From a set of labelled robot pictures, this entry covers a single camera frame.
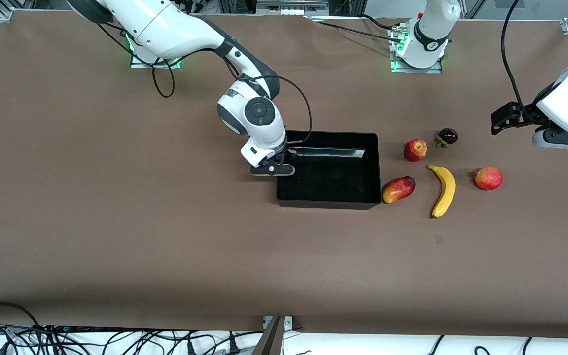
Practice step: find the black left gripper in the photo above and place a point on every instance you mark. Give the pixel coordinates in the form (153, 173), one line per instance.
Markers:
(526, 118)

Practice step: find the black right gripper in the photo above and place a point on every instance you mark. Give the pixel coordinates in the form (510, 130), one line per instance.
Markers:
(284, 157)

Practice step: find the black plastic box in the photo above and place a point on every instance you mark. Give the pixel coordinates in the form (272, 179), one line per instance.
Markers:
(333, 177)

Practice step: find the red apple with yellow patch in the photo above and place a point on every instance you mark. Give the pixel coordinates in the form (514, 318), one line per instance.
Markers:
(415, 150)

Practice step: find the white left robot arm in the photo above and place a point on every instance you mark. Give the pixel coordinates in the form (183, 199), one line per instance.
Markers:
(429, 34)

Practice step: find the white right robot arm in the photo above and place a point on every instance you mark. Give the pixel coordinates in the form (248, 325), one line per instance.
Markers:
(165, 29)

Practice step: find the yellow banana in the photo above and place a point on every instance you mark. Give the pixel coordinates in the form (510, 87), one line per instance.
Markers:
(446, 190)

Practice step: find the dark purple mangosteen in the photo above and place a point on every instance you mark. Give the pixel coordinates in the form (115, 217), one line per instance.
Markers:
(448, 136)

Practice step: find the round reddish orange fruit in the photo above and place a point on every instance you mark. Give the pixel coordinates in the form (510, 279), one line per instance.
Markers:
(489, 178)

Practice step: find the red yellow mango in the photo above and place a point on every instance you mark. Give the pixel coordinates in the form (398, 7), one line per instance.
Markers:
(398, 190)

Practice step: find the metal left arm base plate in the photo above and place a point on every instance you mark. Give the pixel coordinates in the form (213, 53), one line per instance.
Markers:
(432, 71)

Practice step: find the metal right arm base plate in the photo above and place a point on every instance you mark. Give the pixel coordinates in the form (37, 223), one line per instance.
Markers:
(141, 63)

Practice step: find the metal table edge bracket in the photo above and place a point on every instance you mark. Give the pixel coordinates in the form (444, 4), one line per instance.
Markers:
(271, 340)

